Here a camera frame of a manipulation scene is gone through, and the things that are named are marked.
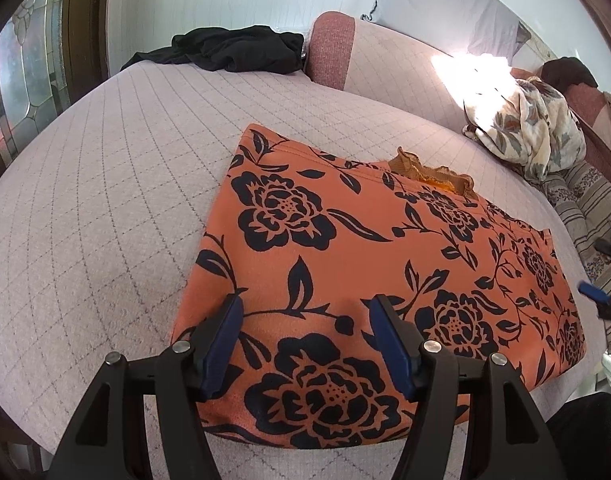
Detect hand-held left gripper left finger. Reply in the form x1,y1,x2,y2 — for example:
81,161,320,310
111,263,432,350
46,292,246,480

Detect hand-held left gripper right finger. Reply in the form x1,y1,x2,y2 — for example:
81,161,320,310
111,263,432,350
368,294,569,480

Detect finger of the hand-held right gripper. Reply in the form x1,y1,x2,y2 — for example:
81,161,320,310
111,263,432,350
577,281,611,322

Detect orange floral garment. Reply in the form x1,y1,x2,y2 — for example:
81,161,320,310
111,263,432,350
170,124,586,451

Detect striped floral cushion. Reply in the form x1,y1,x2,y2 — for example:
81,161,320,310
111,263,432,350
540,160,611,351

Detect cream leaf-print cloth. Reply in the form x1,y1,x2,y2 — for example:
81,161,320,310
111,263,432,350
461,77,586,183

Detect quilted white mattress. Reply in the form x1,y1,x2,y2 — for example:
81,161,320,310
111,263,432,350
0,57,611,480

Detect dark brown cloth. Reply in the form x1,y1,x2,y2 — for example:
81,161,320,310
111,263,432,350
541,57,599,88

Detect pink bolster cushion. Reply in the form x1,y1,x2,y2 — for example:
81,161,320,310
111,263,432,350
304,11,516,126

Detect black cloth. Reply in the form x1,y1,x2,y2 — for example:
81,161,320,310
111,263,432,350
120,25,306,73

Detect grey pillow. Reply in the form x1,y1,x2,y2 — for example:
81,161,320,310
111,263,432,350
360,0,532,58

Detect stained glass window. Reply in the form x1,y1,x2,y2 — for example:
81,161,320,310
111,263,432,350
0,0,69,161

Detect wooden window frame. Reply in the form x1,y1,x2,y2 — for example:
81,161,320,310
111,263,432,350
60,0,111,106

